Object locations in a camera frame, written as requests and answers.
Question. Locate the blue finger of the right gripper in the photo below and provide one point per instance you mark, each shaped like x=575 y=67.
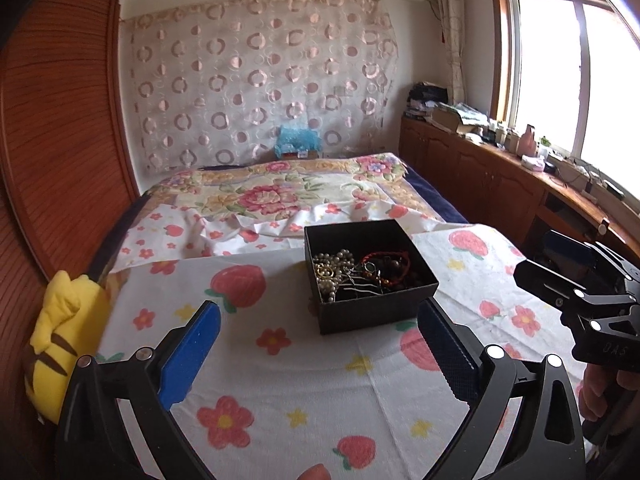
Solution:
x=572 y=258

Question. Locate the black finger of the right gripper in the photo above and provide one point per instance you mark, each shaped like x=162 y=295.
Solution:
x=549 y=286

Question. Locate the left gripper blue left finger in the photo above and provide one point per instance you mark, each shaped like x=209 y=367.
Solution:
x=185 y=356

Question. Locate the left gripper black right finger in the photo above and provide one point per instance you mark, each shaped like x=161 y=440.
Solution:
x=455 y=348

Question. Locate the black jewelry box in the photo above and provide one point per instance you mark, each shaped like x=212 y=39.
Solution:
x=365 y=274

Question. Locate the right hand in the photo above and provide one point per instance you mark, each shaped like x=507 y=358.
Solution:
x=591 y=401

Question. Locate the left hand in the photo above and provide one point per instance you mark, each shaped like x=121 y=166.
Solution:
x=316 y=472

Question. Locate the wooden sideboard cabinet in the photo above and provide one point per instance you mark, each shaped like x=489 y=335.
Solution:
x=491 y=187

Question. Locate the strawberry print white sheet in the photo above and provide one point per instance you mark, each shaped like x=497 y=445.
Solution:
x=274 y=396

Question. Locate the yellow plush toy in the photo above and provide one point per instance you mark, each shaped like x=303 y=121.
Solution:
x=70 y=324

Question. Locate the pink bottle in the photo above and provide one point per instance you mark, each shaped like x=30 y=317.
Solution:
x=527 y=145

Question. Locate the cardboard box with papers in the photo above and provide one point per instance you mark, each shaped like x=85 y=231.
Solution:
x=459 y=118

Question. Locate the floral quilt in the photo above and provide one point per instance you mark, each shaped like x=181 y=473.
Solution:
x=276 y=191

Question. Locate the dark clothes pile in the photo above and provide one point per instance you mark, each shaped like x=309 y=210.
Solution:
x=423 y=98

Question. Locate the blue plush toy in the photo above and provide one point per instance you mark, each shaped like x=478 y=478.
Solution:
x=297 y=143

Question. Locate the pink circle pattern curtain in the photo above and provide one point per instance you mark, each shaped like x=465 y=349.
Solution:
x=217 y=83

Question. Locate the beige window drape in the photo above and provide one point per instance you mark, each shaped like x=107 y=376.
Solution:
x=451 y=14

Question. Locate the window with wooden frame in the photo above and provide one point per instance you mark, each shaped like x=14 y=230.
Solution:
x=570 y=70

